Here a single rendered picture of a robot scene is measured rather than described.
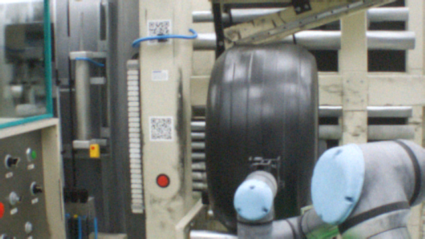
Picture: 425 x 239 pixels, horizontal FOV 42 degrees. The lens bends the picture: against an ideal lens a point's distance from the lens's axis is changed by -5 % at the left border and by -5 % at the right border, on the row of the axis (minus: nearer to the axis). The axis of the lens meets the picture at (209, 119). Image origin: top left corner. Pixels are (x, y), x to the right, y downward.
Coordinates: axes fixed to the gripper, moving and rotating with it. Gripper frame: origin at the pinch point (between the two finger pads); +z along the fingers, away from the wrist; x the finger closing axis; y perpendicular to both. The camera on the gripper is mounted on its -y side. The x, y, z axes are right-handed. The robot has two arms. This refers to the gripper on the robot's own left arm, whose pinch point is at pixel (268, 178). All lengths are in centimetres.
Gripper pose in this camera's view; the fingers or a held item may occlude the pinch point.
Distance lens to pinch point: 151.8
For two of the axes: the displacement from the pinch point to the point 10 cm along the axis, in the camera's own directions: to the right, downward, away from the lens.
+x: -9.8, 0.0, 1.9
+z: 1.9, -1.0, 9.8
